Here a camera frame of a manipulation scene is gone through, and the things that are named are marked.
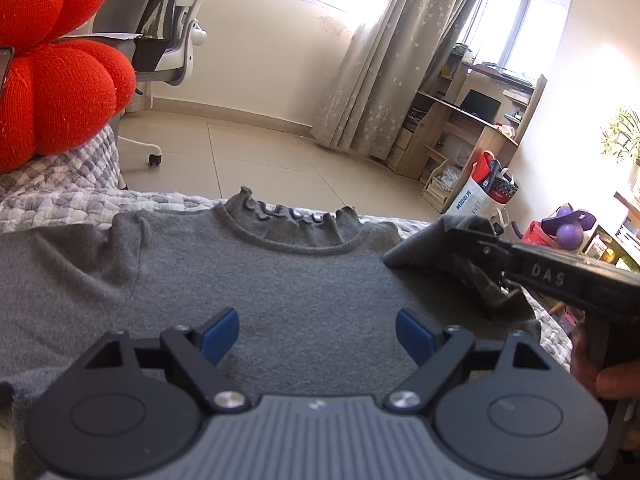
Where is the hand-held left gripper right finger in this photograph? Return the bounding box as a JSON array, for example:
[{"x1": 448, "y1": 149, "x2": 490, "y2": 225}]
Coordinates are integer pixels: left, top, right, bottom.
[{"x1": 382, "y1": 308, "x2": 572, "y2": 416}]

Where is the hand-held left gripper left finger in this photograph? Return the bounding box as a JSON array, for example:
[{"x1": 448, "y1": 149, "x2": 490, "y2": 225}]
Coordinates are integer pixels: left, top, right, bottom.
[{"x1": 75, "y1": 307, "x2": 251, "y2": 415}]

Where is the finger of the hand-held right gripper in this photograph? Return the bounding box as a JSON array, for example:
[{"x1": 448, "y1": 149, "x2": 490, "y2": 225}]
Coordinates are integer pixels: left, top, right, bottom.
[{"x1": 444, "y1": 226, "x2": 522, "y2": 267}]

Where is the grey ruffled shirt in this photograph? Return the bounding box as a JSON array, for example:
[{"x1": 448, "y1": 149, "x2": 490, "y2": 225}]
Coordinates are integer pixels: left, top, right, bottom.
[{"x1": 0, "y1": 186, "x2": 543, "y2": 480}]

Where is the person's right hand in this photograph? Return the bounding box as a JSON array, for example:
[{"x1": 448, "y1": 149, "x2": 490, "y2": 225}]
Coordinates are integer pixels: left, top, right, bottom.
[{"x1": 570, "y1": 324, "x2": 640, "y2": 401}]

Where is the white shopping bag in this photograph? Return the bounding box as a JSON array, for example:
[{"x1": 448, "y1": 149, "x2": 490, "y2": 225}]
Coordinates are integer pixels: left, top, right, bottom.
[{"x1": 444, "y1": 175, "x2": 501, "y2": 218}]

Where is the purple ball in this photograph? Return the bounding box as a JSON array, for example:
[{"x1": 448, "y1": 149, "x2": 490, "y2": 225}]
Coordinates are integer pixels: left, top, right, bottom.
[{"x1": 556, "y1": 222, "x2": 585, "y2": 251}]

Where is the red basket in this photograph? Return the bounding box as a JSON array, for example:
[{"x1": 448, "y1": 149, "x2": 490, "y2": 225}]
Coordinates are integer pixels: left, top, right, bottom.
[{"x1": 522, "y1": 220, "x2": 557, "y2": 247}]

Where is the wooden shelf unit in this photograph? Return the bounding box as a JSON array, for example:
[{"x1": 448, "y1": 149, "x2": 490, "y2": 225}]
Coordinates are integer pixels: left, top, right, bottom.
[{"x1": 582, "y1": 190, "x2": 640, "y2": 273}]

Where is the dark patterned tote bag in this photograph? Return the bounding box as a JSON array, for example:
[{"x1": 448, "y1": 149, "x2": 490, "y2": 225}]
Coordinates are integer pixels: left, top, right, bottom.
[{"x1": 487, "y1": 167, "x2": 521, "y2": 206}]

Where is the wooden file rack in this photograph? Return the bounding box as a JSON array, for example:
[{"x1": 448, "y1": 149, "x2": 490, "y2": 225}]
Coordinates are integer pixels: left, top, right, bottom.
[{"x1": 420, "y1": 152, "x2": 463, "y2": 213}]

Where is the red bag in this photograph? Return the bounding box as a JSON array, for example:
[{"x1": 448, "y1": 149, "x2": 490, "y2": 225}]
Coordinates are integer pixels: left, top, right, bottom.
[{"x1": 472, "y1": 150, "x2": 501, "y2": 196}]

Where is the wooden computer desk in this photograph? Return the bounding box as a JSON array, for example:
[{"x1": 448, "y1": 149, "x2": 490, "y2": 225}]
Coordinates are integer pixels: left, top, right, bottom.
[{"x1": 385, "y1": 47, "x2": 548, "y2": 213}]

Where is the black laptop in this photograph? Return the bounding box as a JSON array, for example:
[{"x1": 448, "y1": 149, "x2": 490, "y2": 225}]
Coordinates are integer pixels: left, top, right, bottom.
[{"x1": 459, "y1": 89, "x2": 502, "y2": 123}]

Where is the potted green plant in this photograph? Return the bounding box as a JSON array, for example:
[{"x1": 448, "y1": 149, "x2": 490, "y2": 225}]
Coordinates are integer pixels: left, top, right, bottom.
[{"x1": 600, "y1": 107, "x2": 640, "y2": 166}]

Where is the grey star curtain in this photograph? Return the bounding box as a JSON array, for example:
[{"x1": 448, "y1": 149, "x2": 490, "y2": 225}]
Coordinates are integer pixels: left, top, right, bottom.
[{"x1": 310, "y1": 0, "x2": 493, "y2": 161}]

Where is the window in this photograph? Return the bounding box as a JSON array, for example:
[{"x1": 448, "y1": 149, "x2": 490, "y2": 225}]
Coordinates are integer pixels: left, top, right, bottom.
[{"x1": 457, "y1": 0, "x2": 573, "y2": 68}]

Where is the grey checkered quilted bed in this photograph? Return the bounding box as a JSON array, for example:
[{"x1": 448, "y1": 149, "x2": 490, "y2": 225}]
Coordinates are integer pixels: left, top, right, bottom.
[{"x1": 0, "y1": 122, "x2": 573, "y2": 376}]

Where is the red flower cushion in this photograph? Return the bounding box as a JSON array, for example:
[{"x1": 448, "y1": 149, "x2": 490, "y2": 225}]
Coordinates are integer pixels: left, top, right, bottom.
[{"x1": 0, "y1": 0, "x2": 137, "y2": 173}]

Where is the white office chair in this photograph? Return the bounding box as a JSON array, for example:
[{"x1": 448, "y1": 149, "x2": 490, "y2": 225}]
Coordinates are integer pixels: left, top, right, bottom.
[{"x1": 52, "y1": 0, "x2": 233, "y2": 166}]

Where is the white paper sheet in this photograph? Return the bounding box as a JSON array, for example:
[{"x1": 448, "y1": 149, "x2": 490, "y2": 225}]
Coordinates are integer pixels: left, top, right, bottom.
[{"x1": 52, "y1": 31, "x2": 143, "y2": 42}]

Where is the black smartphone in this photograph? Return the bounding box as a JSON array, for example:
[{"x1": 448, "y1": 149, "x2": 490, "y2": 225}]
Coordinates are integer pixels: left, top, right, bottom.
[{"x1": 0, "y1": 46, "x2": 16, "y2": 106}]

